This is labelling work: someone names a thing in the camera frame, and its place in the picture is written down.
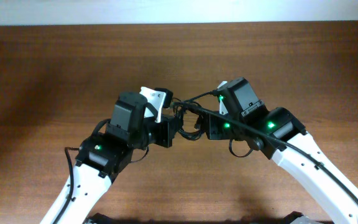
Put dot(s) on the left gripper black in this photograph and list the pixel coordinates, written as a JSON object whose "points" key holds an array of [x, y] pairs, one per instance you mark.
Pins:
{"points": [[169, 130]]}

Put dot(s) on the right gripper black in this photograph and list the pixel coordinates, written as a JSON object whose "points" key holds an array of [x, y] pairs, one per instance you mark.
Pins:
{"points": [[212, 126]]}

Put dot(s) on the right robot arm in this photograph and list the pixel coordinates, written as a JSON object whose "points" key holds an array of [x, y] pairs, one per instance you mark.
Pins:
{"points": [[283, 139]]}

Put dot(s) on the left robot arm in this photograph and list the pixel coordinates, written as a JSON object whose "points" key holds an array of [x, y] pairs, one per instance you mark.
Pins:
{"points": [[136, 122]]}

